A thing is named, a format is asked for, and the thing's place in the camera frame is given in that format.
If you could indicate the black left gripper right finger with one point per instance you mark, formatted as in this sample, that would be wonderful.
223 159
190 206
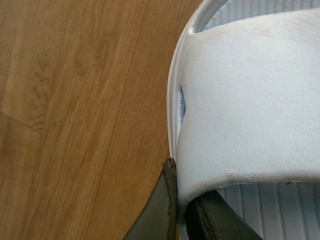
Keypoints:
209 217

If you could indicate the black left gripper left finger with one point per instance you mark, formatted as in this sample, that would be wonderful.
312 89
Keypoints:
158 219

